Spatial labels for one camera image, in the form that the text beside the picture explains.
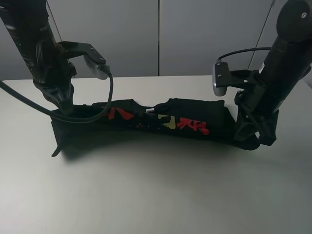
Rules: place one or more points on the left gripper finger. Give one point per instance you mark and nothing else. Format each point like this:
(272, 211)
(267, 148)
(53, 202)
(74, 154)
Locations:
(65, 106)

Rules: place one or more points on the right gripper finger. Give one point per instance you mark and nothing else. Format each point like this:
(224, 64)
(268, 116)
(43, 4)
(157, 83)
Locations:
(267, 130)
(244, 128)

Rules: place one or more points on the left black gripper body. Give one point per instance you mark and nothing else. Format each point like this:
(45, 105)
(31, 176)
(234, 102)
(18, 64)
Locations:
(56, 88)

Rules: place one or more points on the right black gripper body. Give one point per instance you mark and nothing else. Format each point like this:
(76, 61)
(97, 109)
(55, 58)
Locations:
(257, 104)

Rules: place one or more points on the black printed t-shirt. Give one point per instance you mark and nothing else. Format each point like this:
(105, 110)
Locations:
(196, 119)

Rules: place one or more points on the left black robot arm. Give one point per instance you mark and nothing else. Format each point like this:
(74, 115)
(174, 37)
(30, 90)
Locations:
(28, 25)

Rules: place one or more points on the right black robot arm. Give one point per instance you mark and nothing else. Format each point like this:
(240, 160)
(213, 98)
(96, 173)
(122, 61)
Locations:
(287, 62)

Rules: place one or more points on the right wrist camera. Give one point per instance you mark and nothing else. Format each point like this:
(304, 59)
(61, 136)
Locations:
(224, 78)

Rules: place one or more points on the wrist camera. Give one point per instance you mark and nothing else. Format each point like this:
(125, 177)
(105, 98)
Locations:
(93, 59)
(224, 78)

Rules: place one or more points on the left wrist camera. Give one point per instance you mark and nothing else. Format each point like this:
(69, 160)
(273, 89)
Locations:
(93, 59)

